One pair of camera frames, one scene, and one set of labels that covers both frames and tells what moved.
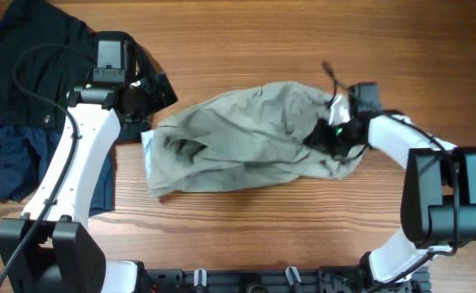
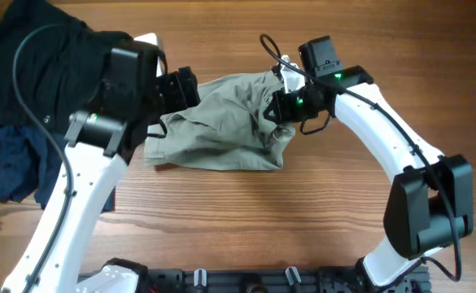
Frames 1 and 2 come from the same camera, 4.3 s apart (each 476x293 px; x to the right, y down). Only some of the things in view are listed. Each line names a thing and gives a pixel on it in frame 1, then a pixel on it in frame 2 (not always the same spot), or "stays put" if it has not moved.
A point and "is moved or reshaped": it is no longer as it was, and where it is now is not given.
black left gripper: x=157 y=102 -> x=181 y=87
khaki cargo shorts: x=242 y=135 is moved or reshaped
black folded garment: x=50 y=73 stays put
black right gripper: x=317 y=138 -> x=279 y=101
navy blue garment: x=11 y=163 stays put
